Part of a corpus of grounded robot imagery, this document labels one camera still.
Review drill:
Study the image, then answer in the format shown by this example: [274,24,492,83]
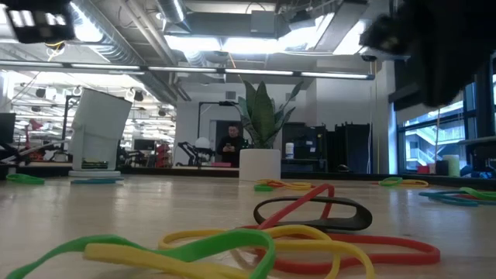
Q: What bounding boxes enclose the yellow rubber band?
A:
[394,178,430,189]
[257,178,313,191]
[83,224,376,279]

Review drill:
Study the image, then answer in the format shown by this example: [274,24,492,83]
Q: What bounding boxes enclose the black wide rubber band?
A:
[253,195,374,233]

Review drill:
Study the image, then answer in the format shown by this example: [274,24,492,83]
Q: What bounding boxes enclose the rubber bands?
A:
[238,183,442,276]

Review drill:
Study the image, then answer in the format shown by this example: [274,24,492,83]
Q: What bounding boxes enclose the blue rubber band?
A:
[418,189,496,208]
[70,177,125,185]

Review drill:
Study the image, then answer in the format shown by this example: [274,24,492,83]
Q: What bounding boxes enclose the person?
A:
[215,122,246,168]

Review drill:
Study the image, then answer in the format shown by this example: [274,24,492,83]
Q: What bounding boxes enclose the snake plant in white pot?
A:
[236,80,304,182]

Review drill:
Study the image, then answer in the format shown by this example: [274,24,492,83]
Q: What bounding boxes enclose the black shelf unit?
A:
[281,122,329,174]

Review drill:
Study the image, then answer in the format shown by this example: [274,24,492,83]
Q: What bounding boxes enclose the red equipment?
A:
[154,142,172,168]

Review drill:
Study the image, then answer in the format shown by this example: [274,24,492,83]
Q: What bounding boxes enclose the long LED light bar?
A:
[0,60,376,81]

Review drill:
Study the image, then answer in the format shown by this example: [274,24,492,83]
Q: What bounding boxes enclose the black cabinet panels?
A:
[327,122,374,174]

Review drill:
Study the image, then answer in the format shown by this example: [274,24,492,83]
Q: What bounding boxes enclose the white cylindrical container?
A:
[68,87,133,172]

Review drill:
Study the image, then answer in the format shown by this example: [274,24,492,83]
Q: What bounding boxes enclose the clear acrylic stand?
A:
[67,122,123,179]

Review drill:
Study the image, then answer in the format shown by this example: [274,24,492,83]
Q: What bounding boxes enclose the pale green cylinder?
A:
[443,154,461,178]

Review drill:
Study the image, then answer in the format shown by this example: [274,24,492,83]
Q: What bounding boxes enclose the black monitor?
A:
[0,112,16,145]

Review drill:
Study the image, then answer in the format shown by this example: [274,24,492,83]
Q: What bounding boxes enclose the black aluminium table frame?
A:
[0,162,496,191]

